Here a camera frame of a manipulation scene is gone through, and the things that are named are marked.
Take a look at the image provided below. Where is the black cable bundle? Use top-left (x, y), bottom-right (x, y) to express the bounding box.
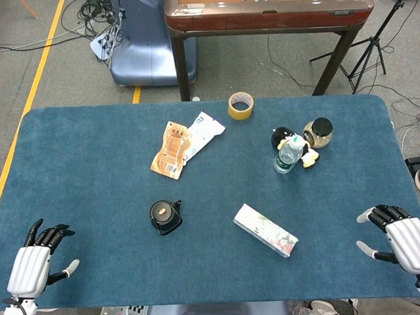
top-left (59, 0), bottom-right (122, 39)

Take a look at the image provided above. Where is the blue table cloth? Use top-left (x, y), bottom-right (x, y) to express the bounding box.
top-left (0, 91), bottom-right (420, 315)

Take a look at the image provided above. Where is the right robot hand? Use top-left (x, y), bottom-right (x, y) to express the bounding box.
top-left (354, 203), bottom-right (420, 277)

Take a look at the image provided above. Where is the white plastic bag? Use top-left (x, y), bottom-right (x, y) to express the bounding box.
top-left (180, 109), bottom-right (228, 166)

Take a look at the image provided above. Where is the orange snack pouch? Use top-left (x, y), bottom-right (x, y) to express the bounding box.
top-left (148, 119), bottom-right (193, 182)

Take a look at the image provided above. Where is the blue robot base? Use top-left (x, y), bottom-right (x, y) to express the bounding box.
top-left (107, 0), bottom-right (199, 89)

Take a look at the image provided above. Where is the white power strip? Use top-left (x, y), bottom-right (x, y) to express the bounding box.
top-left (88, 26), bottom-right (123, 61)

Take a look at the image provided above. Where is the brown mahjong table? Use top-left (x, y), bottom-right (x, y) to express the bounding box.
top-left (164, 0), bottom-right (378, 103)

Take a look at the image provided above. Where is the yellow tape roll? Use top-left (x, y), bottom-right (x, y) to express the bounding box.
top-left (226, 91), bottom-right (256, 122)

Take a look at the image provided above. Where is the glass jar black lid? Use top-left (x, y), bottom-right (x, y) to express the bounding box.
top-left (301, 116), bottom-right (335, 150)

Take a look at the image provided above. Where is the floral toothpaste box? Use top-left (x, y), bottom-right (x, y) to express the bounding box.
top-left (231, 201), bottom-right (300, 261)

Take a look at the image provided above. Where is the black teapot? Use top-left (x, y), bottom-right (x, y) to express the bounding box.
top-left (148, 199), bottom-right (184, 237)

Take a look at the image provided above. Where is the wooden pole leg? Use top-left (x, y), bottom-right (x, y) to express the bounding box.
top-left (17, 0), bottom-right (40, 21)

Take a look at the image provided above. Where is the black tripod stand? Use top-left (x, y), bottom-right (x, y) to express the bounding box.
top-left (306, 0), bottom-right (420, 97)

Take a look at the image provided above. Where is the black yellow plush toy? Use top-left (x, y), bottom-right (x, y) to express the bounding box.
top-left (270, 124), bottom-right (320, 170)

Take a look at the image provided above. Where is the grey blue robot torso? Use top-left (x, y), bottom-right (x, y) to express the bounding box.
top-left (139, 299), bottom-right (290, 315)

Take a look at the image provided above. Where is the clear water bottle green label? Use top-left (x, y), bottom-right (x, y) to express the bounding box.
top-left (272, 135), bottom-right (306, 175)

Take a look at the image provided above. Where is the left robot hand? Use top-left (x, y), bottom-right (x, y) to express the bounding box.
top-left (3, 216), bottom-right (82, 300)

